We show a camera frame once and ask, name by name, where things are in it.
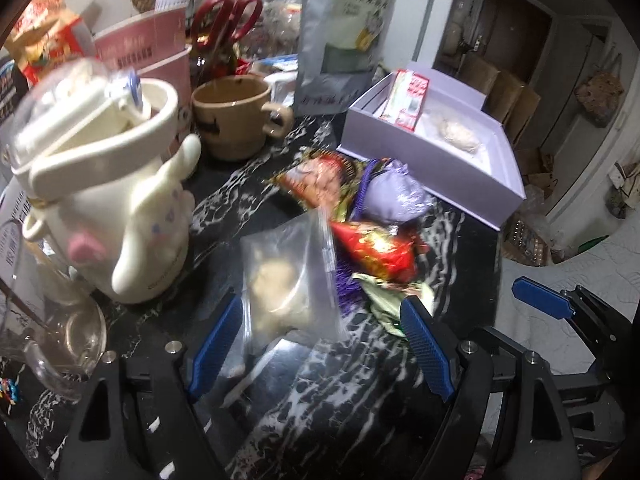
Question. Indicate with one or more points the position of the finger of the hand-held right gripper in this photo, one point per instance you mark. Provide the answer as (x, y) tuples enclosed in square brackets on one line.
[(542, 297)]

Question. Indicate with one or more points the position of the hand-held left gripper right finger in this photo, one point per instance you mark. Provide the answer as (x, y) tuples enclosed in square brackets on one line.
[(427, 350)]

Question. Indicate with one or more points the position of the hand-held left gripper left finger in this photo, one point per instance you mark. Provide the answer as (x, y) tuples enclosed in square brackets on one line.
[(215, 347)]

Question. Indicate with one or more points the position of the green foil wrapper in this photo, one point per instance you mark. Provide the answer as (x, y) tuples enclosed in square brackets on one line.
[(385, 305)]

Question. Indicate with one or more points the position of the clear zip bag beige lump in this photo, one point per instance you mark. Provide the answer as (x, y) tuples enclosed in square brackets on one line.
[(280, 280)]

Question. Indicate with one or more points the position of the red foil snack packet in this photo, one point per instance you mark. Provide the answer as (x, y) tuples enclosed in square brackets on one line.
[(380, 250)]

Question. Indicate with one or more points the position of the purple satin sachet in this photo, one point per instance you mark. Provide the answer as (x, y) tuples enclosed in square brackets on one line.
[(395, 195)]

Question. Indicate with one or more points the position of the orange snack packet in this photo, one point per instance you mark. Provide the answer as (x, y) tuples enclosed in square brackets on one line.
[(320, 180)]

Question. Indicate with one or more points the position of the lavender cardboard box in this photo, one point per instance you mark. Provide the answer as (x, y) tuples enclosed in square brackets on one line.
[(380, 140)]

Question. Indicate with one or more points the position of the clear glass mug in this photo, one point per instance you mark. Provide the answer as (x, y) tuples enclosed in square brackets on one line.
[(75, 330)]

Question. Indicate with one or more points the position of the white cartoon dog bottle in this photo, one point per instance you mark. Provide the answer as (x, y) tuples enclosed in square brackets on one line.
[(125, 220)]

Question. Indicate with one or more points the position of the clear bag white filling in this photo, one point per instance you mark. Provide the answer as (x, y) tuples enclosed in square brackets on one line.
[(455, 132)]

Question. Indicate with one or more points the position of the brown stirring stick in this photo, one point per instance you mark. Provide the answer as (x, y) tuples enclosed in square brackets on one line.
[(30, 310)]

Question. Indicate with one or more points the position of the cardboard sheets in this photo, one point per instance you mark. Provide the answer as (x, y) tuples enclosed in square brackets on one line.
[(505, 95)]

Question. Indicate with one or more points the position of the hanging brown bag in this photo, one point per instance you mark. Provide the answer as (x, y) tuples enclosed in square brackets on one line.
[(600, 97)]

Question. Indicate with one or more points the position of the beige mug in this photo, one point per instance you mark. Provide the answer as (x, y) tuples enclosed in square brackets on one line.
[(230, 125)]

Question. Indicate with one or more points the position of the red white packet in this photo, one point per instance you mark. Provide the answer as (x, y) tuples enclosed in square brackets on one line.
[(407, 95)]

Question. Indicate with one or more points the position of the brown door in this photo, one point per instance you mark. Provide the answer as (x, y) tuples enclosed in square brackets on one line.
[(515, 25)]

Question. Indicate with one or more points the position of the dark glass jar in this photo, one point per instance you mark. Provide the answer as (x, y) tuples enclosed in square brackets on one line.
[(205, 67)]

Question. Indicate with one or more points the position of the pink paper cup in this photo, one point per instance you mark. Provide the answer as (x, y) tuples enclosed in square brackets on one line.
[(140, 45)]

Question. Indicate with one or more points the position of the silver stand-up pouch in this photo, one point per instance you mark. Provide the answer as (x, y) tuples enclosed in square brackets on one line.
[(320, 35)]

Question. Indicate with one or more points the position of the orange snack bag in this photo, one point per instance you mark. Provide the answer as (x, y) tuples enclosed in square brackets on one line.
[(55, 40)]

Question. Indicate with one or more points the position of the white paper slip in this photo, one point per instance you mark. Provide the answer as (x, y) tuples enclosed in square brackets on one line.
[(172, 0)]

